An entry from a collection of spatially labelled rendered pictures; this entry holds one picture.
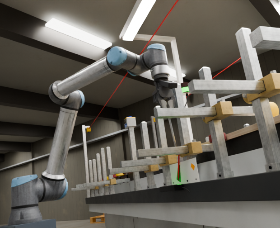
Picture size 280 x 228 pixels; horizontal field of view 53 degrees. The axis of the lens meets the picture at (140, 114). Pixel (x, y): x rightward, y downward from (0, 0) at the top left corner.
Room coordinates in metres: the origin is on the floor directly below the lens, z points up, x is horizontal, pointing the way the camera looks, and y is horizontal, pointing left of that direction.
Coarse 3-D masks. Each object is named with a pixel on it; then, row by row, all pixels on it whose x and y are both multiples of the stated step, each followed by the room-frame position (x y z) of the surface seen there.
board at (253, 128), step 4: (276, 116) 1.04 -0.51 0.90; (276, 120) 1.05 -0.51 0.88; (256, 124) 1.15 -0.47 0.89; (244, 128) 1.21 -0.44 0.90; (248, 128) 1.19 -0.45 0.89; (252, 128) 1.17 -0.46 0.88; (256, 128) 1.15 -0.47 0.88; (232, 132) 1.29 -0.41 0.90; (236, 132) 1.27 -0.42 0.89; (240, 132) 1.24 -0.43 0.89; (244, 132) 1.22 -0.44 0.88; (248, 132) 1.20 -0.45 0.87; (228, 136) 1.32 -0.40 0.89; (232, 136) 1.30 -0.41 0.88; (236, 136) 1.27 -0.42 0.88; (204, 144) 1.52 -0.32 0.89; (132, 172) 2.74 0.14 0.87
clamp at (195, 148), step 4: (188, 144) 1.25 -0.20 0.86; (192, 144) 1.23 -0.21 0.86; (196, 144) 1.24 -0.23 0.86; (200, 144) 1.24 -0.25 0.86; (188, 148) 1.26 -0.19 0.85; (192, 148) 1.23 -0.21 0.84; (196, 148) 1.23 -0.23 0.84; (200, 148) 1.24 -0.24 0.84; (188, 152) 1.26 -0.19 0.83; (192, 152) 1.23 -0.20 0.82; (196, 152) 1.23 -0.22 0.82; (200, 152) 1.24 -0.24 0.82; (180, 156) 1.35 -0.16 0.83; (184, 156) 1.30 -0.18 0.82
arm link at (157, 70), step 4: (152, 68) 1.26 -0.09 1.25; (156, 68) 1.25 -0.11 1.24; (160, 68) 1.24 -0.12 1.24; (164, 68) 1.25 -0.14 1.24; (168, 68) 1.27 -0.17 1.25; (152, 72) 1.27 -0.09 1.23; (156, 72) 1.25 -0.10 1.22; (160, 72) 1.24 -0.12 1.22; (164, 72) 1.25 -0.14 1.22; (168, 72) 1.26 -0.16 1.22; (152, 76) 1.27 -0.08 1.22; (168, 76) 1.30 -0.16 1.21
